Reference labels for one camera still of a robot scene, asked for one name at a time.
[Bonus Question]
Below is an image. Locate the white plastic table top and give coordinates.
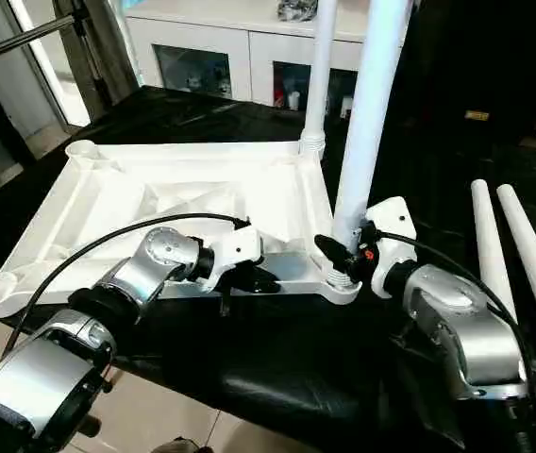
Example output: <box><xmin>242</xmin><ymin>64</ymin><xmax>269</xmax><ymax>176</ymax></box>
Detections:
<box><xmin>0</xmin><ymin>139</ymin><xmax>364</xmax><ymax>318</ymax></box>

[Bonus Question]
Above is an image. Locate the black work mat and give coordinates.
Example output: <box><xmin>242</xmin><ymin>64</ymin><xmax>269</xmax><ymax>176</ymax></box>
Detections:
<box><xmin>0</xmin><ymin>85</ymin><xmax>536</xmax><ymax>453</ymax></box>

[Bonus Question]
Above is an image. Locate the white glass-door cabinet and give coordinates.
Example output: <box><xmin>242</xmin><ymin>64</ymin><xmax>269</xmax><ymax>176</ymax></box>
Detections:
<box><xmin>122</xmin><ymin>0</ymin><xmax>412</xmax><ymax>119</ymax></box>

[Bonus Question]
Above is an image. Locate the grey crumpled bundle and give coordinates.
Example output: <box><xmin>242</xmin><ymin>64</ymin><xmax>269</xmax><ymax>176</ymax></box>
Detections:
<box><xmin>277</xmin><ymin>0</ymin><xmax>318</xmax><ymax>23</ymax></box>

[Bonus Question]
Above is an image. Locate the light blue plastic strip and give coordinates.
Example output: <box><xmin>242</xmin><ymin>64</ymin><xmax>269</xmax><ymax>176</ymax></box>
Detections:
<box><xmin>108</xmin><ymin>0</ymin><xmax>144</xmax><ymax>86</ymax></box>

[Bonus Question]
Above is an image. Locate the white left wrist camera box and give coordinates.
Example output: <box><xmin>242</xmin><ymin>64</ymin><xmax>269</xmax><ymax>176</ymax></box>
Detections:
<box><xmin>196</xmin><ymin>225</ymin><xmax>265</xmax><ymax>293</ymax></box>

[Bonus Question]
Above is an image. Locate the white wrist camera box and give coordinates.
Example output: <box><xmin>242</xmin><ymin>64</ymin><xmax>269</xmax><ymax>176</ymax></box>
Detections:
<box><xmin>196</xmin><ymin>225</ymin><xmax>265</xmax><ymax>293</ymax></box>
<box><xmin>366</xmin><ymin>196</ymin><xmax>419</xmax><ymax>299</ymax></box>

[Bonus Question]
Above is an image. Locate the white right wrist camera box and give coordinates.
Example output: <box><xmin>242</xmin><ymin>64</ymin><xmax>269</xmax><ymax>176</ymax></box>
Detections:
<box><xmin>366</xmin><ymin>196</ymin><xmax>419</xmax><ymax>299</ymax></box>

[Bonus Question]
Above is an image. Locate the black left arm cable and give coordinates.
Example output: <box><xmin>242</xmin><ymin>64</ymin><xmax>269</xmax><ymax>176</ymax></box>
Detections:
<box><xmin>2</xmin><ymin>213</ymin><xmax>252</xmax><ymax>352</ymax></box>

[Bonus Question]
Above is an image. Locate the grey metal rack frame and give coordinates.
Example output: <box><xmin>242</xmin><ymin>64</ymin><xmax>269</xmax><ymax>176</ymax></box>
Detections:
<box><xmin>0</xmin><ymin>0</ymin><xmax>139</xmax><ymax>133</ymax></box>

